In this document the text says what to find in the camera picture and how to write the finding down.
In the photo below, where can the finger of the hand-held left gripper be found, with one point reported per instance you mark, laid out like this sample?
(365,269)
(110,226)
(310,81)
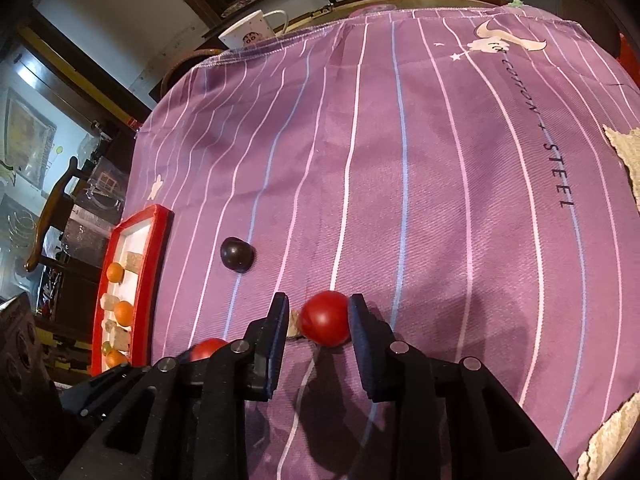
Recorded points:
(95,390)

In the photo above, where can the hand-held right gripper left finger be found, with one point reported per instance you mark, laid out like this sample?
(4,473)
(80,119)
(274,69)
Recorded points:
(277,345)

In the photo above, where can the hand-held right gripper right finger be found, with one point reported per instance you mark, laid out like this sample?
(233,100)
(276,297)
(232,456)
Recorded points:
(365,345)

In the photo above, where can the small sugarcane piece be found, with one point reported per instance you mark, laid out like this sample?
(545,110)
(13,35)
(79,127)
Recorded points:
(295,323)
(107,302)

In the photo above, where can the small green fruit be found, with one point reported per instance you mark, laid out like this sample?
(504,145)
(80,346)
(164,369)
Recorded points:
(106,347)

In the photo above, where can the red tomato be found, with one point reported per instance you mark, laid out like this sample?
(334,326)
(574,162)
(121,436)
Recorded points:
(207,348)
(325,317)

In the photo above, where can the large sugarcane piece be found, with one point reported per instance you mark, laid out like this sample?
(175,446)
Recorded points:
(132,262)
(117,334)

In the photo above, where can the orange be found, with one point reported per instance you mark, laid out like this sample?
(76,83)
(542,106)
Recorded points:
(123,312)
(115,272)

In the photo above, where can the dark plum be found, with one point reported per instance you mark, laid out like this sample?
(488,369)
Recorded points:
(237,255)

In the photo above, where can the red tray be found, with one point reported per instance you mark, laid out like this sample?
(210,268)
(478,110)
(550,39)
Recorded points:
(157,240)

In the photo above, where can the purple striped tablecloth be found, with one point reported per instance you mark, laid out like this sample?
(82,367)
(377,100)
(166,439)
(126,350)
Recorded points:
(425,185)

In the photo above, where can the wooden armchair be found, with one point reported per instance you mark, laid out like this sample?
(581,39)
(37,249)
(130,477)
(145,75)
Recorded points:
(52,205)

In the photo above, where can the clear plastic box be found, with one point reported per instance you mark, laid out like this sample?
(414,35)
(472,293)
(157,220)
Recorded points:
(102,182)

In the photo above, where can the white cartoon mug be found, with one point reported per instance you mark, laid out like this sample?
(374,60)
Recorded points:
(250,32)

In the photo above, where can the cream knitted towel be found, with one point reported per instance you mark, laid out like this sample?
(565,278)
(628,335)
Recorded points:
(627,160)

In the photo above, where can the small green object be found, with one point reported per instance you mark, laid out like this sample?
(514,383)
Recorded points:
(516,4)

